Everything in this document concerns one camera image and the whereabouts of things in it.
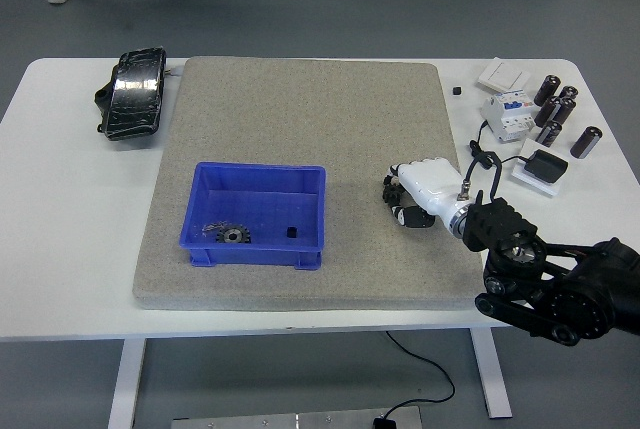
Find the blue plastic box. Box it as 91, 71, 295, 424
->
178, 161, 327, 270

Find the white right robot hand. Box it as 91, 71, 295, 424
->
382, 157, 472, 230

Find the grey-brown felt mat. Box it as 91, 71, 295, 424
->
131, 56, 489, 311

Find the black adapter cord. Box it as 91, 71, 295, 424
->
468, 120, 526, 170

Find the black floor cable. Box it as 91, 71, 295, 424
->
383, 331, 456, 420

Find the white circuit breaker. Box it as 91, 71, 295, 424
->
481, 88, 538, 144

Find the white wall switch plate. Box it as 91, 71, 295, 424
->
477, 56, 532, 93

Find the black power adapter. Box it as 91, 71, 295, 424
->
522, 149, 570, 184

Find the black tape-wrapped device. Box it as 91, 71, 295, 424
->
94, 45, 168, 143

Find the large black gear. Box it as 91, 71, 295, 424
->
214, 225, 254, 245

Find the white table leg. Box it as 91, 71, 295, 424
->
107, 338, 147, 429
468, 328, 514, 419

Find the grey metal floor plate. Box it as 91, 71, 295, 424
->
172, 406, 424, 429

